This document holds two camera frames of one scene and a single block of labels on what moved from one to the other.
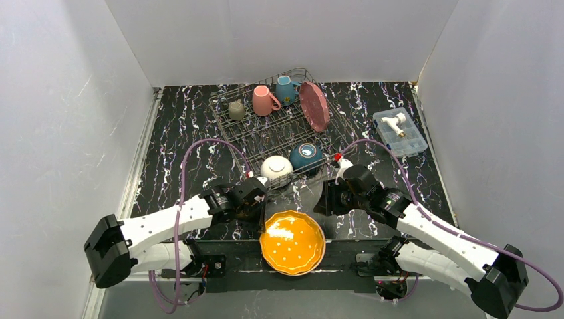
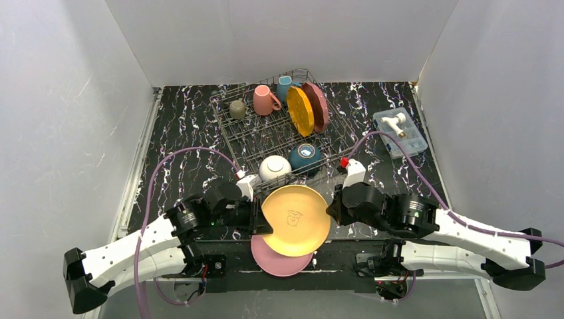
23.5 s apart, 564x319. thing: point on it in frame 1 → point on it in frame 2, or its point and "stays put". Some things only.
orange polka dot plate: (292, 243) → (300, 110)
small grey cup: (236, 110) stays put
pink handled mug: (264, 102) stays put
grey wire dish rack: (282, 129) stays put
